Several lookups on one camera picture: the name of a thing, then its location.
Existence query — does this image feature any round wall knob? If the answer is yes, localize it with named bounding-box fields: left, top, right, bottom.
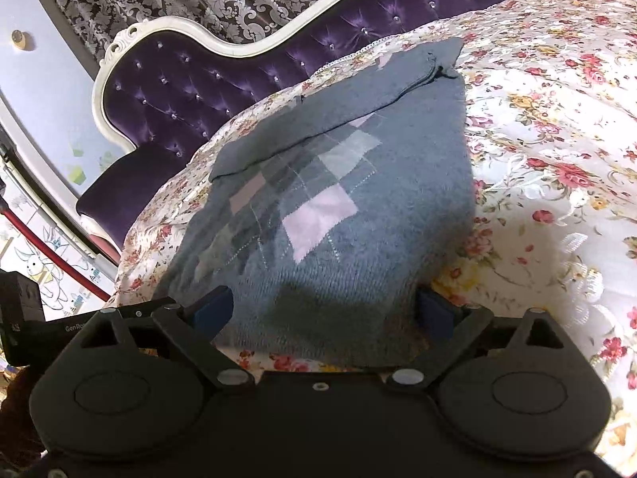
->
left=11, top=29, right=28, bottom=51

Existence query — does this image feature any grey argyle knit sweater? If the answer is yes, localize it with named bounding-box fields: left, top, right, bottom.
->
left=156, top=38, right=475, bottom=367

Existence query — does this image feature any floral bed sheet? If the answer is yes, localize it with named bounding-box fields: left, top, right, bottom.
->
left=110, top=0, right=636, bottom=477

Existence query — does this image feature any red pole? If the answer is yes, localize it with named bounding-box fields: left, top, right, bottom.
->
left=0, top=198, right=110, bottom=302

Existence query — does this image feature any purple tufted white-framed headboard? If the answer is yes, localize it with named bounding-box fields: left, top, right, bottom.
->
left=76, top=0, right=505, bottom=247

